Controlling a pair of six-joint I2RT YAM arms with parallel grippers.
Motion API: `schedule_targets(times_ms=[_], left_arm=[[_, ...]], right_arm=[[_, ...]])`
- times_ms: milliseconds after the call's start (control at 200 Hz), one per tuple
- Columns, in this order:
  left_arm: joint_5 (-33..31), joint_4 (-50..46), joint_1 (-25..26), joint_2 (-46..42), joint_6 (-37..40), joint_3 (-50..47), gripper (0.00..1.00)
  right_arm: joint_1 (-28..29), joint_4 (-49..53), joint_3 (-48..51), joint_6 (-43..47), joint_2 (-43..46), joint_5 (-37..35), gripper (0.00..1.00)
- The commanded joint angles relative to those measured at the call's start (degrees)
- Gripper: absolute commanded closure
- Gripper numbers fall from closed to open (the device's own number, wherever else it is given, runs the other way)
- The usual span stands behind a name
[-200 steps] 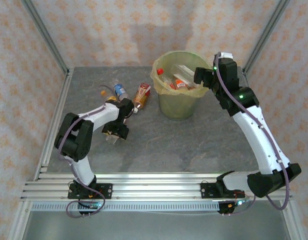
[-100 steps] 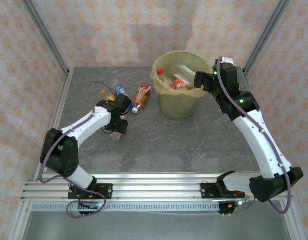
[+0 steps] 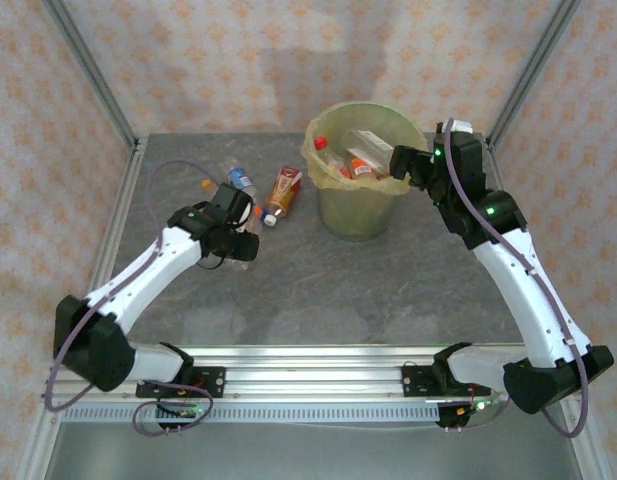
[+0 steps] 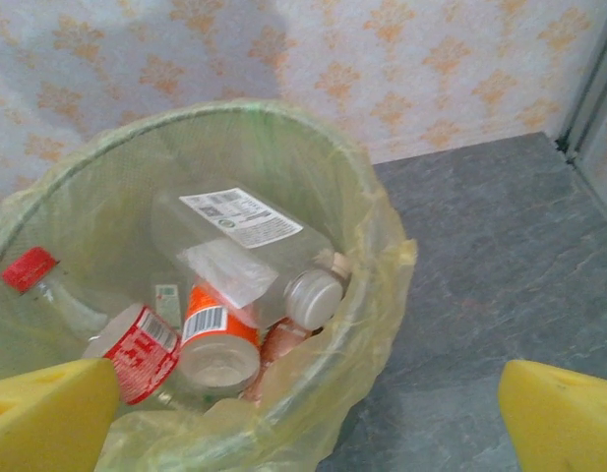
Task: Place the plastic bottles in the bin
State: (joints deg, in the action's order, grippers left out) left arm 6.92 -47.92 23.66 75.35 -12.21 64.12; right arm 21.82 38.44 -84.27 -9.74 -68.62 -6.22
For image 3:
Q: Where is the blue-white label bottle blue cap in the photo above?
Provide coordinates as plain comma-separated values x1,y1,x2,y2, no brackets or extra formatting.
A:
226,167,265,217

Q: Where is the orange label bottle tan cap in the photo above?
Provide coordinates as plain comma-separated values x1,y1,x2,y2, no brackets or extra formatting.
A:
348,157,384,180

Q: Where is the red label bottle red cap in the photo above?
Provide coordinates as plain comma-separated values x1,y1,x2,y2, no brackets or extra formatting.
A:
313,136,352,180

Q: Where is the yellow plastic bin liner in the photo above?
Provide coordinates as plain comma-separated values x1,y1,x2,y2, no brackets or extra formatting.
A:
300,101,432,197

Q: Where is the green translucent plastic bin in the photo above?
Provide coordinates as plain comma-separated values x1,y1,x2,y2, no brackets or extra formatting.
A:
300,101,432,242

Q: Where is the small green-lit circuit board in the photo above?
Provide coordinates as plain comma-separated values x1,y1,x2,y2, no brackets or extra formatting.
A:
157,402,209,420
455,398,502,416

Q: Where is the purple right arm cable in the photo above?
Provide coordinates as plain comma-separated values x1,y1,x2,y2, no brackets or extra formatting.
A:
443,117,589,440

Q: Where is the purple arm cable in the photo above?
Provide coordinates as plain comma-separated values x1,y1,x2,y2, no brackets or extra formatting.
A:
42,159,227,436
443,117,589,440

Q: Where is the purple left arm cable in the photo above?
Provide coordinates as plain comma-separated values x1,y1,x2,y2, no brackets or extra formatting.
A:
42,159,227,436

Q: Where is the aluminium frame post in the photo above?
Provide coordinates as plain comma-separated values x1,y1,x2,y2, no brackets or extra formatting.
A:
485,0,584,151
40,0,142,151

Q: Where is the aluminium base rail beam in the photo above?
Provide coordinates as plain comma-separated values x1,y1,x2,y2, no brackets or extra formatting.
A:
45,344,588,402

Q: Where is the grey slotted cable duct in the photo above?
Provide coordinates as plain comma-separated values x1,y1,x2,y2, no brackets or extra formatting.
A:
62,404,442,424

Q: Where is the aluminium frame leg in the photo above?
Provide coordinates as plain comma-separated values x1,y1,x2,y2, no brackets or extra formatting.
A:
560,401,617,480
15,402,64,480

